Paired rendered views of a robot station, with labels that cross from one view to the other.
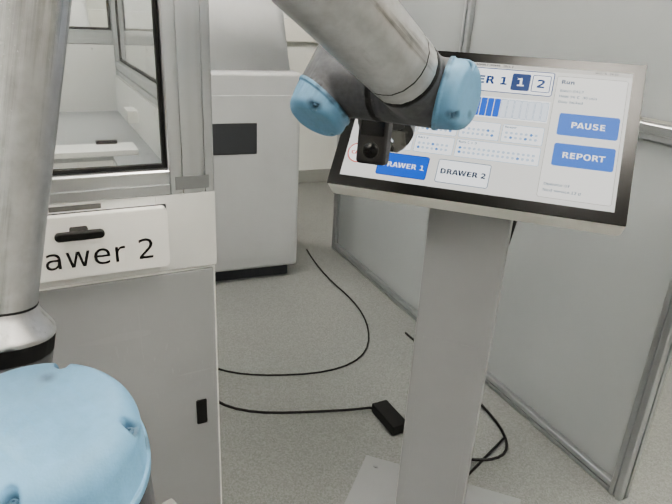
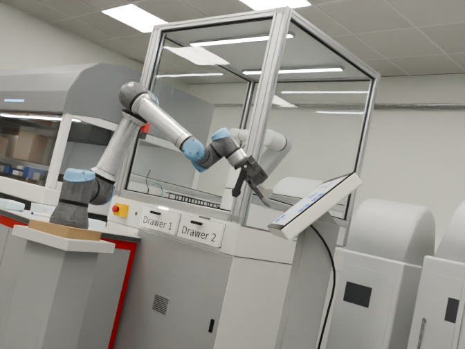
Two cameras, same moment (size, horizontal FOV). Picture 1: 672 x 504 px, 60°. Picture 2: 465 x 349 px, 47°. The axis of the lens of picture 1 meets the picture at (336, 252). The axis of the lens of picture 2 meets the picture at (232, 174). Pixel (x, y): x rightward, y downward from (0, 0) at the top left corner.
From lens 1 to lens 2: 2.08 m
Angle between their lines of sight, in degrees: 75
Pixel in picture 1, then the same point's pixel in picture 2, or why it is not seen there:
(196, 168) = (237, 213)
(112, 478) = (74, 173)
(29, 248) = (109, 160)
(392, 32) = (165, 128)
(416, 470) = not seen: outside the picture
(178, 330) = (215, 280)
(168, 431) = (199, 327)
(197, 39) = not seen: hidden behind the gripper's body
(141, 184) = (222, 215)
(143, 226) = (215, 228)
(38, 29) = (124, 127)
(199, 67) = not seen: hidden behind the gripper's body
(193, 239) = (229, 242)
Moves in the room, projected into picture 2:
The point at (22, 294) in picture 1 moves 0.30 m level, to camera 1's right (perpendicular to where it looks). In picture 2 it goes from (104, 167) to (113, 166)
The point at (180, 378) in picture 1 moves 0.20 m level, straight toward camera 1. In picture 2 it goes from (210, 303) to (172, 299)
